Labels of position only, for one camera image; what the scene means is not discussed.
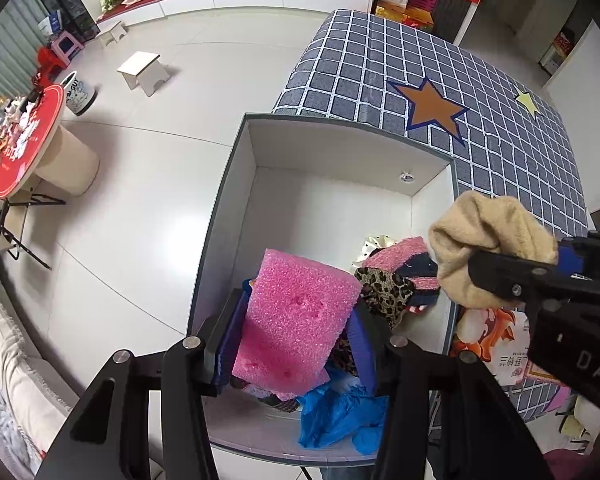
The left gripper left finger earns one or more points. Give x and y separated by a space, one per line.
106 434

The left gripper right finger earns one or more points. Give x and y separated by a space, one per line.
482 435

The beige fuzzy sock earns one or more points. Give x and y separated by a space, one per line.
477 222

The blue plastic shoe cover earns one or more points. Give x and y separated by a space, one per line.
342 409

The pink navy knit sock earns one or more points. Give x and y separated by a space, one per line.
410 261

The leopard print scarf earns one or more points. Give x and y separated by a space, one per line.
386 294

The cream dotted scrunchie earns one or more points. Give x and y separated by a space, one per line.
371 245

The pink sponge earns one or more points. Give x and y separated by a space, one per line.
297 310

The white orange snack bag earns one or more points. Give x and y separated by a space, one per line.
500 338

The pink red snack package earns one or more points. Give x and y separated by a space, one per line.
534 372

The dark green storage box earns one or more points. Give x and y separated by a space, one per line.
315 188

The grey checkered star rug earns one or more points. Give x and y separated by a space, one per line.
505 139

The red round side table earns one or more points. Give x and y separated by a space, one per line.
48 151

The white printed bucket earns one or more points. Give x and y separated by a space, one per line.
80 95

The white small step stool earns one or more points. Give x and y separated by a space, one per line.
144 70

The pink plastic stool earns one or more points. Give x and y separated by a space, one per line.
66 47

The white low stool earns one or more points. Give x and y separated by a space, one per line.
112 34

